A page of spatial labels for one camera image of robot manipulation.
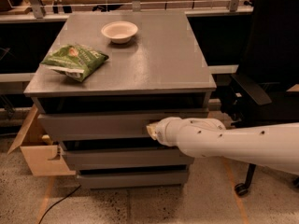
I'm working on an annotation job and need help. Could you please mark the white paper bowl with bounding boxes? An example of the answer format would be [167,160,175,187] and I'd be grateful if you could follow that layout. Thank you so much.
[101,21,138,44]

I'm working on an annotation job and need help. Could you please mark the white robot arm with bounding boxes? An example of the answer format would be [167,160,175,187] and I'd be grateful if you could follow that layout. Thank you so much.
[147,117,299,175]

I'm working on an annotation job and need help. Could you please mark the wooden workbench with metal frame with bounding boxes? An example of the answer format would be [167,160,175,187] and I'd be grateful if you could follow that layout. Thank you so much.
[0,0,261,23]

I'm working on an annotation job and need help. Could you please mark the green chip bag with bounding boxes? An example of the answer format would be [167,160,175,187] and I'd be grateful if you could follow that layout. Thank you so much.
[41,44,108,82]

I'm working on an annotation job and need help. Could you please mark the grey drawer cabinet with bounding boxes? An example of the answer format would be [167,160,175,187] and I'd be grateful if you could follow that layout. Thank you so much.
[25,11,216,177]

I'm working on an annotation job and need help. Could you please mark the black office chair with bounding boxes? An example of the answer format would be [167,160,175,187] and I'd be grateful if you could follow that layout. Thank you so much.
[217,0,299,196]

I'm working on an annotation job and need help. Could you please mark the grey bottom drawer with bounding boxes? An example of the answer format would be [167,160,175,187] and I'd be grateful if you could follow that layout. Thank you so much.
[77,170,189,189]

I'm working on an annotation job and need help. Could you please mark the black floor cable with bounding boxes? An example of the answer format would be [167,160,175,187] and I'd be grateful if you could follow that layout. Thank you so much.
[37,185,82,224]

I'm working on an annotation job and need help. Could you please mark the grey top drawer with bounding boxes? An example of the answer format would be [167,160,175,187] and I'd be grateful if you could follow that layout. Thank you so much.
[38,109,208,141]

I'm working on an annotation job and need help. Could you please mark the brown cardboard box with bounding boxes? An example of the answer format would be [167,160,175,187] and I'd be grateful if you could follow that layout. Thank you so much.
[7,105,76,176]

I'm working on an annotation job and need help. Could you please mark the grey drawer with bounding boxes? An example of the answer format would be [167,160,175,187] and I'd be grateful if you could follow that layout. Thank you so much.
[61,139,194,171]
[77,170,189,189]
[38,109,208,141]

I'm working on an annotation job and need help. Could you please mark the grey middle drawer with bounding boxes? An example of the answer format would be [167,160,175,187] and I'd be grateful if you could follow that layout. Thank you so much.
[61,139,194,171]

